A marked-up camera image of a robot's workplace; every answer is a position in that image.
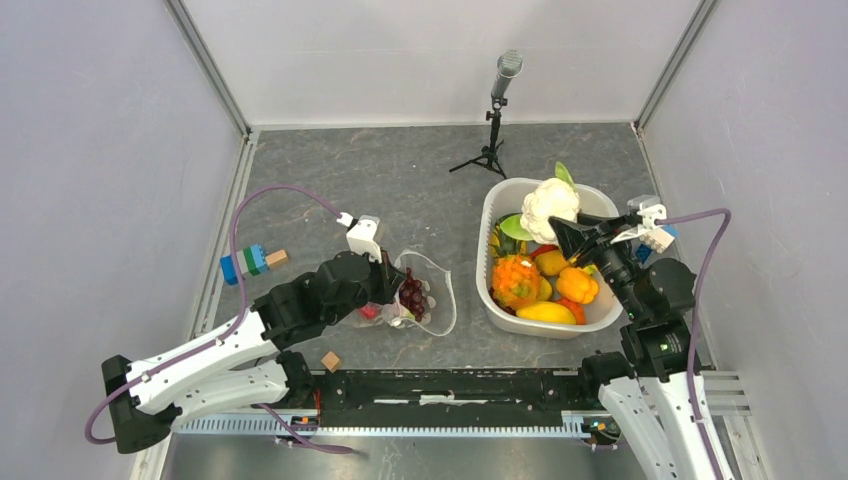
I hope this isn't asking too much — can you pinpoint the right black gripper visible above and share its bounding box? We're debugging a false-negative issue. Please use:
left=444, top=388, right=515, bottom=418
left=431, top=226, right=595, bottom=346
left=549, top=209, right=647, bottom=318

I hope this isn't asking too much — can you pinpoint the purple grape bunch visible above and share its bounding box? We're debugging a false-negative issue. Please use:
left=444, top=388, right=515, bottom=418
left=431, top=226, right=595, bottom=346
left=399, top=267, right=428, bottom=323

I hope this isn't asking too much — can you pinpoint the red chili pepper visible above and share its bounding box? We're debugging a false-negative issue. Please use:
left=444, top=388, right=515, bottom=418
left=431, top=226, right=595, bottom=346
left=358, top=303, right=381, bottom=321

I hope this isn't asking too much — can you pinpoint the clear polka dot zip bag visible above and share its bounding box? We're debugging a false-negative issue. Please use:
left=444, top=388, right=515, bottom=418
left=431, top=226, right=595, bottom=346
left=344, top=249, right=457, bottom=337

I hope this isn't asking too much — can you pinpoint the white cauliflower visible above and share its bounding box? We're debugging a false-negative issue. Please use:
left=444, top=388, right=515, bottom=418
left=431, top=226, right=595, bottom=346
left=498, top=162, right=580, bottom=245

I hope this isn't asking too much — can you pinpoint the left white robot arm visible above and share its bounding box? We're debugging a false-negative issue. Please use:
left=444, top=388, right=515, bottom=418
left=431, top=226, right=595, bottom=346
left=101, top=251, right=406, bottom=454

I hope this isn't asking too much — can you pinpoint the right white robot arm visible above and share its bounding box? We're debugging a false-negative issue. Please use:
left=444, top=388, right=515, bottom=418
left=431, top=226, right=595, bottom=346
left=548, top=204, right=733, bottom=479

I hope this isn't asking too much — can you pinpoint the orange bell pepper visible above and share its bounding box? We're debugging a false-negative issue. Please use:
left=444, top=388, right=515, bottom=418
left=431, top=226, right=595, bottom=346
left=555, top=267, right=600, bottom=305

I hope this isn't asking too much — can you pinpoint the white blue toy block stack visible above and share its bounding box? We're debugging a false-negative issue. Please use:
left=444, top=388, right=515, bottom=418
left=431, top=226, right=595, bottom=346
left=635, top=225, right=678, bottom=264

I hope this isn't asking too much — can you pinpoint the white plastic basket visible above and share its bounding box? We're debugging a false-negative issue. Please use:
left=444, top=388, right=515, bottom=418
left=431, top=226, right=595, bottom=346
left=475, top=178, right=623, bottom=340

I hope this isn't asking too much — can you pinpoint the orange carrot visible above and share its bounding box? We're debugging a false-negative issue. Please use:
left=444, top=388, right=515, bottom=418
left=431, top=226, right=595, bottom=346
left=557, top=297, right=587, bottom=325

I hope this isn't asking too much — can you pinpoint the toy pineapple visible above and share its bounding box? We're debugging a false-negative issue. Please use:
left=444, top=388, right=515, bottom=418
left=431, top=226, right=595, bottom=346
left=489, top=227, right=541, bottom=311

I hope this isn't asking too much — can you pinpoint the yellow mango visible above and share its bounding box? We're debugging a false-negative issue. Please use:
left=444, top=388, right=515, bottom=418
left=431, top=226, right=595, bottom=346
left=516, top=301, right=578, bottom=325

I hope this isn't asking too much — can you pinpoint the small wooden cube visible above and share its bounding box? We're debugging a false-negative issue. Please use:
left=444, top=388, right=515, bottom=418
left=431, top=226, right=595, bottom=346
left=321, top=351, right=342, bottom=373

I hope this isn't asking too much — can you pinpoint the blue green toy block stack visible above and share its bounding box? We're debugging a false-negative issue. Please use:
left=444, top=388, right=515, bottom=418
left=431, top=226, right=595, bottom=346
left=219, top=244, right=289, bottom=285

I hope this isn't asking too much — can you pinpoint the silver microphone on tripod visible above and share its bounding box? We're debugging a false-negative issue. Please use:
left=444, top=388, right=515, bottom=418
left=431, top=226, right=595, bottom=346
left=448, top=49, right=523, bottom=179

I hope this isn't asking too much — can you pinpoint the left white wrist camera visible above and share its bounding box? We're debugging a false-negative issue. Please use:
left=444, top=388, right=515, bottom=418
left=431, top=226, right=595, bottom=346
left=336, top=212, right=383, bottom=263

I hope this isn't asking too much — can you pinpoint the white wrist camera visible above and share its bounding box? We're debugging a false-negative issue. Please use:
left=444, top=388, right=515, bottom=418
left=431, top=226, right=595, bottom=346
left=611, top=195, right=667, bottom=244
left=336, top=212, right=383, bottom=263

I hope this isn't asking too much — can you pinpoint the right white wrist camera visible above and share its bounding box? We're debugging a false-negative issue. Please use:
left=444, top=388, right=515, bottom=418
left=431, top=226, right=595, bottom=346
left=611, top=195, right=667, bottom=244

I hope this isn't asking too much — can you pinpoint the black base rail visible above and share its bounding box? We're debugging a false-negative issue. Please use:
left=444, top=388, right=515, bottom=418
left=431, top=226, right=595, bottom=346
left=251, top=351, right=644, bottom=445

